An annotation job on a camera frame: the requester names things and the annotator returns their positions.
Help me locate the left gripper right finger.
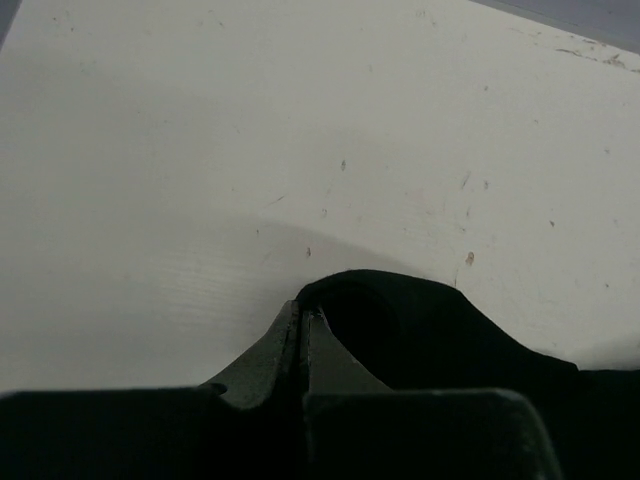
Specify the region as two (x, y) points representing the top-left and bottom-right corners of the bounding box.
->
(302, 309), (390, 479)

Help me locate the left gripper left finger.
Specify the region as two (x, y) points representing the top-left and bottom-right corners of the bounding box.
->
(201, 301), (300, 413)

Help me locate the black t shirt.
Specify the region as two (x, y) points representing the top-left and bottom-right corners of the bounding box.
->
(296, 270), (639, 479)

